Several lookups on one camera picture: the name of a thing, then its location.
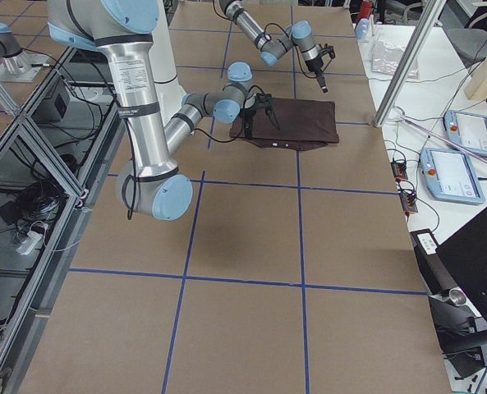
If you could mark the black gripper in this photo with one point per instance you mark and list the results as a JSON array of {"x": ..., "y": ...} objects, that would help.
[
  {"x": 249, "y": 112},
  {"x": 314, "y": 66}
]

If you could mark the dark brown t-shirt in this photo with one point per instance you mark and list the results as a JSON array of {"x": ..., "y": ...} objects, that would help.
[{"x": 305, "y": 125}]

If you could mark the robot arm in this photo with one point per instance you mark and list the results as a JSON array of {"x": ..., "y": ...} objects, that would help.
[
  {"x": 298, "y": 36},
  {"x": 123, "y": 32}
]

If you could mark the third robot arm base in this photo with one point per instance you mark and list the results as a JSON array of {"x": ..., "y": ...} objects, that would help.
[{"x": 17, "y": 64}]

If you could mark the silver foil bag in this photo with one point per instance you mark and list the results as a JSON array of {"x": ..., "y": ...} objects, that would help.
[{"x": 385, "y": 57}]

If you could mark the near teach pendant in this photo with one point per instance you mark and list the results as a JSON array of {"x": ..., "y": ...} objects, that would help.
[{"x": 450, "y": 176}]

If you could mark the teach pendant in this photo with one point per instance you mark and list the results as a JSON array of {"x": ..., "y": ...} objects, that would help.
[
  {"x": 467, "y": 129},
  {"x": 450, "y": 176}
]

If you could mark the far teach pendant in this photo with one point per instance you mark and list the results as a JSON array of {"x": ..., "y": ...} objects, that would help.
[{"x": 467, "y": 129}]

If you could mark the black laptop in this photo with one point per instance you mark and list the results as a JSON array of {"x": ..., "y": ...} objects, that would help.
[{"x": 464, "y": 255}]

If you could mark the black equipment stand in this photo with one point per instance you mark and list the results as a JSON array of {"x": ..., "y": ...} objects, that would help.
[{"x": 453, "y": 319}]

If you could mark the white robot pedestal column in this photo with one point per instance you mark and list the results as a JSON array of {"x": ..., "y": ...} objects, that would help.
[{"x": 168, "y": 88}]

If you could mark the aluminium profile post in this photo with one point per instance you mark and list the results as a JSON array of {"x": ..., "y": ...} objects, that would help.
[{"x": 420, "y": 34}]

